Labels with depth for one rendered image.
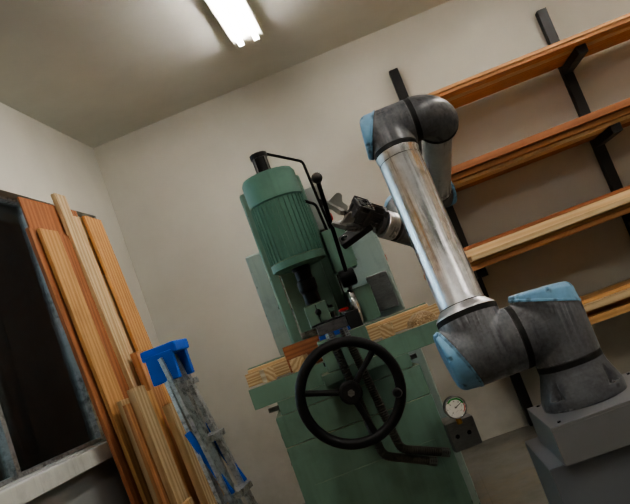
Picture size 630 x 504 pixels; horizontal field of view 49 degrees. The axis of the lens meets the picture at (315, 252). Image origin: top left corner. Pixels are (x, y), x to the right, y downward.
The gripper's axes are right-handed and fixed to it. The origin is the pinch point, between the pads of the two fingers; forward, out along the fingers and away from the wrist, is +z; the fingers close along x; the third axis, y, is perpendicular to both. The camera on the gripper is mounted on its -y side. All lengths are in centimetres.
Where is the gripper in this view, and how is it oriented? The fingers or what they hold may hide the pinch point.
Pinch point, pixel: (323, 212)
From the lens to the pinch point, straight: 212.2
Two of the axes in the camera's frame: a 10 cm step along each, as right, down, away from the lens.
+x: 2.4, 5.3, -8.1
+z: -8.8, -2.3, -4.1
